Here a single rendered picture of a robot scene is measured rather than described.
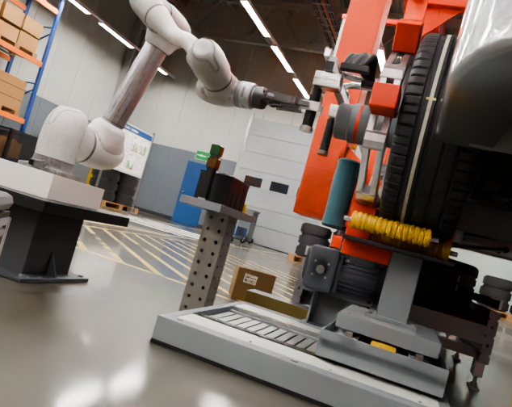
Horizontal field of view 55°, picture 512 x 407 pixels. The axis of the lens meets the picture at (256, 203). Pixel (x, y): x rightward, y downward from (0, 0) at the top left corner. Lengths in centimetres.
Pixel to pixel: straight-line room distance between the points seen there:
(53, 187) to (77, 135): 26
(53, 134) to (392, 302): 138
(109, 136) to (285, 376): 127
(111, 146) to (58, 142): 25
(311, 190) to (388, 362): 97
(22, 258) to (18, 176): 30
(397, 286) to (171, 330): 72
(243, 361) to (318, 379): 21
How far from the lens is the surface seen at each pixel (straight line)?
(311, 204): 221
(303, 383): 139
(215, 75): 162
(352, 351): 150
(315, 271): 198
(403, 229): 159
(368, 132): 152
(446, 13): 470
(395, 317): 168
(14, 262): 202
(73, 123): 207
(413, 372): 150
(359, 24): 244
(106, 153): 220
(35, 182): 197
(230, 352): 143
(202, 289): 202
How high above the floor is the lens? 39
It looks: 3 degrees up
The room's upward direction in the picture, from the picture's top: 16 degrees clockwise
